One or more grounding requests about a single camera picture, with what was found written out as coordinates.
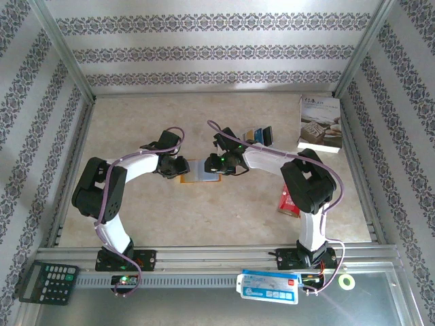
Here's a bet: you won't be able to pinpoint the orange leather card holder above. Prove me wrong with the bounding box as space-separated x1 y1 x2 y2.
179 160 222 185

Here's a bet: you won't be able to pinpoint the colour swatch cards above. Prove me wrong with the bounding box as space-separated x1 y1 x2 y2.
241 125 275 147

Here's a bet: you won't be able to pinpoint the red paper packet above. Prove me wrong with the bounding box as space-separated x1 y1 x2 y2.
277 183 302 217

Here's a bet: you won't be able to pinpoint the white printed book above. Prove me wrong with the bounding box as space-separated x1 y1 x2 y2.
296 94 343 156

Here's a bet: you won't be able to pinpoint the blue white tissue pack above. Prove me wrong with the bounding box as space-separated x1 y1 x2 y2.
236 268 300 305

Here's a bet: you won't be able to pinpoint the green tape roll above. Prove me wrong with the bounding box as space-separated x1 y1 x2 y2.
337 274 356 291

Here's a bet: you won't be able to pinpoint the black calculator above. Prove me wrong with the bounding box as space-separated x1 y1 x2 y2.
18 260 80 306

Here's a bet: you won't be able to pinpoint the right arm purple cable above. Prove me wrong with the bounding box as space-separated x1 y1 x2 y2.
206 120 345 295

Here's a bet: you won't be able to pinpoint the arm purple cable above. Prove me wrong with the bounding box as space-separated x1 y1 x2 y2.
206 120 345 295
94 126 186 298

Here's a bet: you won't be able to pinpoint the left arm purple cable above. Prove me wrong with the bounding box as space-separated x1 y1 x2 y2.
94 126 186 298

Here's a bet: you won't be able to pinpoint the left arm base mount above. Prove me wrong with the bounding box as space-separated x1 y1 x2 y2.
94 249 158 272

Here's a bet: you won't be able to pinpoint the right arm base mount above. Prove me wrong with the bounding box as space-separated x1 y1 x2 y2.
275 246 338 272

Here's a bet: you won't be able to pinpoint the grey slotted cable duct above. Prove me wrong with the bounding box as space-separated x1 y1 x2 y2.
75 273 245 289

